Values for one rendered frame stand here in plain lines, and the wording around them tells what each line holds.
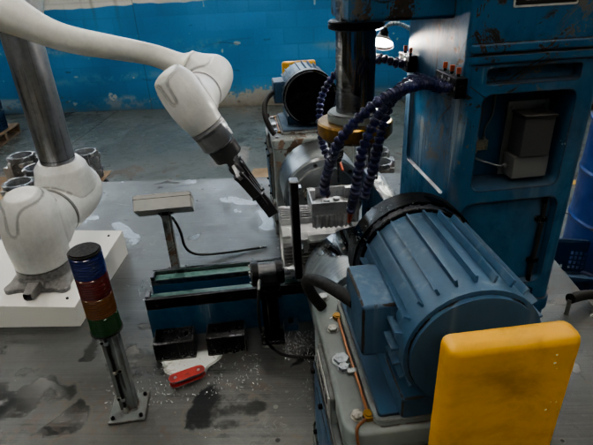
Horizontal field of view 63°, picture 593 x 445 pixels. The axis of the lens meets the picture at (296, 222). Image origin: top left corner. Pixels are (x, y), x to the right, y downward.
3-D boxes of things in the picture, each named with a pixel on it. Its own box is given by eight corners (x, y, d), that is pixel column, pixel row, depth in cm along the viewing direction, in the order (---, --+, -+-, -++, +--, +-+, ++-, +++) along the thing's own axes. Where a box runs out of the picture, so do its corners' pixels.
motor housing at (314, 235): (348, 248, 142) (348, 189, 133) (362, 285, 126) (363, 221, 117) (280, 254, 141) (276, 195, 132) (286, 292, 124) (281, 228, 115)
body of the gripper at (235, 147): (232, 141, 115) (254, 170, 119) (232, 131, 123) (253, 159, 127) (207, 158, 117) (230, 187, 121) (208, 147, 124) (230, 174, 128)
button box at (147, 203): (194, 211, 150) (193, 195, 151) (191, 207, 143) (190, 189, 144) (138, 216, 148) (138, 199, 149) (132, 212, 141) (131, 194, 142)
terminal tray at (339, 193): (350, 207, 131) (351, 184, 128) (359, 226, 122) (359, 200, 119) (307, 211, 131) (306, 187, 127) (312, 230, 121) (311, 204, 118)
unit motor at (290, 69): (323, 157, 204) (321, 53, 184) (339, 188, 175) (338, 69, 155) (263, 162, 202) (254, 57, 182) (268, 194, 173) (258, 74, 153)
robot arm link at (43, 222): (-1, 274, 135) (-29, 206, 124) (37, 237, 151) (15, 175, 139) (54, 277, 133) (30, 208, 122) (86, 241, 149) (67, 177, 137)
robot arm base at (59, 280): (-4, 304, 133) (-12, 288, 130) (30, 257, 151) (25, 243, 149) (63, 302, 133) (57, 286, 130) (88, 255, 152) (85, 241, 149)
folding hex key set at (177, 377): (204, 368, 118) (202, 363, 117) (207, 377, 115) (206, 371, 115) (168, 380, 115) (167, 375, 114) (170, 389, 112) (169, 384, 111)
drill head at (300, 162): (342, 188, 182) (342, 124, 171) (367, 234, 150) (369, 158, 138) (277, 194, 180) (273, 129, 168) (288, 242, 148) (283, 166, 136)
